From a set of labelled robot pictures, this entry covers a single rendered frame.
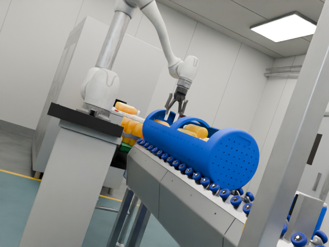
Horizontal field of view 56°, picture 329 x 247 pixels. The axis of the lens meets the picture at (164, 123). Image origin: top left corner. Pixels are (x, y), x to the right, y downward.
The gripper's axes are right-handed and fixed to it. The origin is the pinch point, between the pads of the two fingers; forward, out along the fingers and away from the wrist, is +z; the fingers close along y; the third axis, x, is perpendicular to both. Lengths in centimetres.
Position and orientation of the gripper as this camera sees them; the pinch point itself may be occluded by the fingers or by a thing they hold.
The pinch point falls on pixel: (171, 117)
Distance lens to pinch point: 196.1
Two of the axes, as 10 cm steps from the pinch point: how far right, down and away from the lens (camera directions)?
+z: -3.5, 9.4, -0.1
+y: 8.4, 3.2, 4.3
